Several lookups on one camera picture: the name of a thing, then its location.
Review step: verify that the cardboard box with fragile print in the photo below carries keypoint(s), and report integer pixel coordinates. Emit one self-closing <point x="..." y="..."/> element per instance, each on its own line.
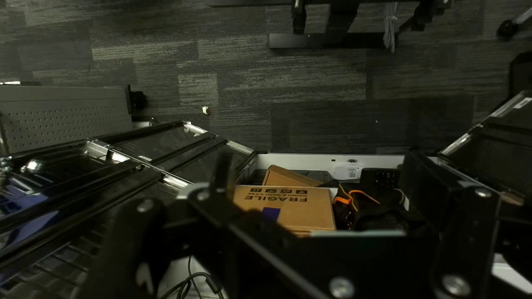
<point x="300" y="208"/>

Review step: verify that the metal rack with green lights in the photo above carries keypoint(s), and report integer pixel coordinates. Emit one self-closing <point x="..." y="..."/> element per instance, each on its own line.
<point x="139" y="144"/>

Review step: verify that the black gridded device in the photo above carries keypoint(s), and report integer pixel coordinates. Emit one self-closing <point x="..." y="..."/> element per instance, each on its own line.
<point x="380" y="179"/>

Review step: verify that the grey perforated metal panel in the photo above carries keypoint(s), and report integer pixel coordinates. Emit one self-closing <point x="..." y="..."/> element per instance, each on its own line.
<point x="61" y="113"/>

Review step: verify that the plain brown cardboard box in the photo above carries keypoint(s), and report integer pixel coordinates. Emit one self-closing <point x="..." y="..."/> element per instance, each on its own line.
<point x="285" y="176"/>

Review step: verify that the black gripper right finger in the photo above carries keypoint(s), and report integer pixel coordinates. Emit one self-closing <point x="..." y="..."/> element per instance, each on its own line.
<point x="466" y="232"/>

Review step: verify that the metal rack with glass door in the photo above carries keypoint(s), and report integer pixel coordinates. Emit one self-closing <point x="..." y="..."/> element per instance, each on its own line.
<point x="500" y="151"/>

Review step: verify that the white open storage box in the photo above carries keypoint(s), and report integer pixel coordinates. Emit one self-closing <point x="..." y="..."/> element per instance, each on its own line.
<point x="333" y="164"/>

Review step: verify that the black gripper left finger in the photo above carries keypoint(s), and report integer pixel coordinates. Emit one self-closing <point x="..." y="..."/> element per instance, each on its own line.
<point x="139" y="232"/>

